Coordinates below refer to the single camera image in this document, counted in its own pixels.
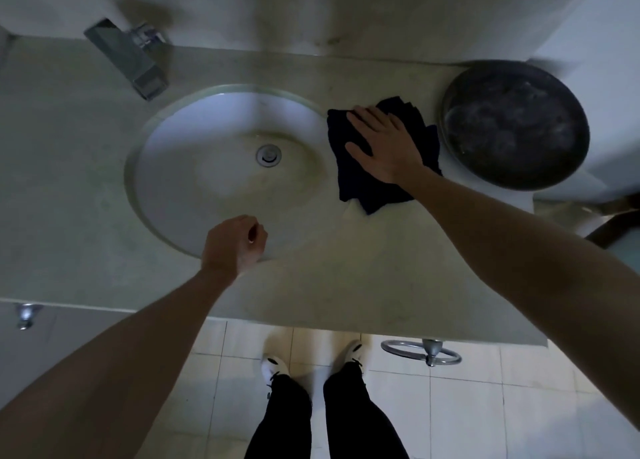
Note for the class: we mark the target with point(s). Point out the person's right hand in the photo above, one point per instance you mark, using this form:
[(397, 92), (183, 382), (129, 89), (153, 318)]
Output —
[(387, 146)]

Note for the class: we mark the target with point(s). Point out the person's left hand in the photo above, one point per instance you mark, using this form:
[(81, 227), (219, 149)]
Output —
[(232, 246)]

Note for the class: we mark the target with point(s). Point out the dark blue cleaning cloth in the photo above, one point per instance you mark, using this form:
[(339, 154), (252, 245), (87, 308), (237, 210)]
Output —
[(355, 183)]

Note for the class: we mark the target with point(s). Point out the person's right forearm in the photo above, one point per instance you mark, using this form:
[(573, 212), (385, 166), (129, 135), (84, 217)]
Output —
[(530, 273)]

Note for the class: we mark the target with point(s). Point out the person's left forearm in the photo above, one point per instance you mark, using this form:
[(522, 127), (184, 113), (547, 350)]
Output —
[(110, 368)]

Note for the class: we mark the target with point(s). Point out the white oval sink basin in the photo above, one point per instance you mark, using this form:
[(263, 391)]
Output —
[(200, 173)]

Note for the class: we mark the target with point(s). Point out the chrome sink drain stopper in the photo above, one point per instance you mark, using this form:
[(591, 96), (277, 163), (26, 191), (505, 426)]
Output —
[(268, 154)]

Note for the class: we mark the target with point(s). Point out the beige marble sink countertop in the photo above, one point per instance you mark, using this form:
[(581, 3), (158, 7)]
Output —
[(65, 198)]

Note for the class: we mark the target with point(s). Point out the white shoe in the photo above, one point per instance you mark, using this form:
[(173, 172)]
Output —
[(354, 353), (274, 366)]

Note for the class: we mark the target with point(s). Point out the black round tray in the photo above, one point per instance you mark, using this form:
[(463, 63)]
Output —
[(515, 128)]

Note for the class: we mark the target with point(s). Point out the black trousers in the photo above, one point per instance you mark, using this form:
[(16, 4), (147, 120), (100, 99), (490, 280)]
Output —
[(290, 413)]

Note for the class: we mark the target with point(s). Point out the chrome square faucet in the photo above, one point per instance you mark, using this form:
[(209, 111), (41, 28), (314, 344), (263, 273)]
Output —
[(130, 58)]

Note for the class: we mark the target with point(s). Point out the wood framed glass door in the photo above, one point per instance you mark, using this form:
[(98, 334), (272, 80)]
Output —
[(615, 228)]

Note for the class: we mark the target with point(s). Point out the chrome wall hook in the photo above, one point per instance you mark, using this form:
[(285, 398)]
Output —
[(25, 316)]

